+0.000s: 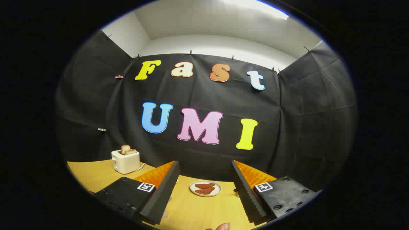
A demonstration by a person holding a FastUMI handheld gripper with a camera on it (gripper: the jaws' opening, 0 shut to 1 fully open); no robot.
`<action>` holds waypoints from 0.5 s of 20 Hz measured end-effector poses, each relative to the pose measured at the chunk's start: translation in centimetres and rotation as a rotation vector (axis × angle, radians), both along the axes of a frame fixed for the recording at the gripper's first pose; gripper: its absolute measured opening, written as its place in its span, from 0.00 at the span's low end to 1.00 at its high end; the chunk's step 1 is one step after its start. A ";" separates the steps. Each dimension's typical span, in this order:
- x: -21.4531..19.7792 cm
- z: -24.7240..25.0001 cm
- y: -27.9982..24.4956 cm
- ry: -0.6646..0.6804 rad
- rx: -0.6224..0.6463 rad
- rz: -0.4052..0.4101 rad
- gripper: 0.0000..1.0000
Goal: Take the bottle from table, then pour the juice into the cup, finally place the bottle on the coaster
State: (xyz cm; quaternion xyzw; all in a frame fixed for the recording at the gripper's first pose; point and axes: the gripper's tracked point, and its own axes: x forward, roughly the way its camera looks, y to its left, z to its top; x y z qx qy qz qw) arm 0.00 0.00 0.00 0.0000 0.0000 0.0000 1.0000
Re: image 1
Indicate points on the toast slice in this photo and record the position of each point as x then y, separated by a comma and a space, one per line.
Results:
131, 152
125, 148

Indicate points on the cream toaster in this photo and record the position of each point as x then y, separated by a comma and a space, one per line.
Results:
126, 163

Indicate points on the black backdrop cloth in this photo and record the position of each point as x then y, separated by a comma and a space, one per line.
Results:
294, 127

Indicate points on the wooden table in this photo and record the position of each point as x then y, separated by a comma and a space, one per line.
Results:
195, 210

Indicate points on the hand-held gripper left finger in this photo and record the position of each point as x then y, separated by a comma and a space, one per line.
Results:
159, 198

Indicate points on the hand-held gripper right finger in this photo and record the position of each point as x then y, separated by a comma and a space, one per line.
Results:
247, 198

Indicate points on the white round plate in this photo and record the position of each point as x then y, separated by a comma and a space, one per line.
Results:
217, 189

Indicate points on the brown meat slice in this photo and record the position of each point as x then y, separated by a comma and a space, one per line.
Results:
204, 191
204, 185

